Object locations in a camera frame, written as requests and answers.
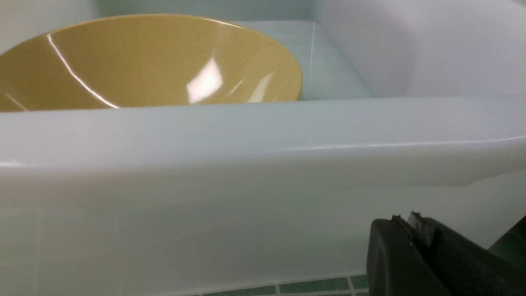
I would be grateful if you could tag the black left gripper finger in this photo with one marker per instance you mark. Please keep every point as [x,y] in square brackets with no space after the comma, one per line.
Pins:
[423,257]

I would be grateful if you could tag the large white plastic tub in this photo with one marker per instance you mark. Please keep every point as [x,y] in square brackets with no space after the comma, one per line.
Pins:
[406,105]

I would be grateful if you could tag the yellow speckled noodle bowl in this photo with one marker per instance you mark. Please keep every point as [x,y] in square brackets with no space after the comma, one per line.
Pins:
[147,60]

